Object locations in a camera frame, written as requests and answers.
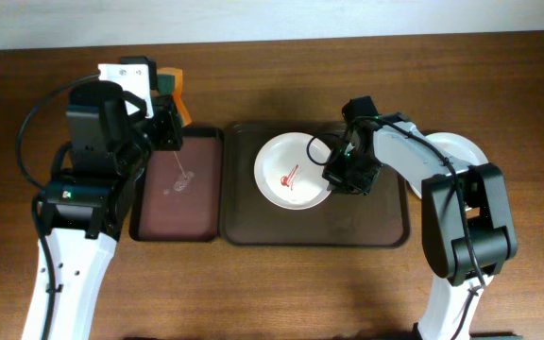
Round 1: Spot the green and orange sponge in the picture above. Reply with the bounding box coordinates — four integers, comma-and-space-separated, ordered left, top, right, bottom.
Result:
157, 67, 193, 127

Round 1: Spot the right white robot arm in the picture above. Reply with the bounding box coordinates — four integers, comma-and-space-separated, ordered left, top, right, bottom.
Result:
322, 112, 518, 339

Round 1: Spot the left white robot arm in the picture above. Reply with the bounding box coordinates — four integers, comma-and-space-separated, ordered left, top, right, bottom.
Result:
22, 75, 188, 339

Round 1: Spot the large brown serving tray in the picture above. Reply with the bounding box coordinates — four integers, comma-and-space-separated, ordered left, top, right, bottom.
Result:
219, 121, 410, 248

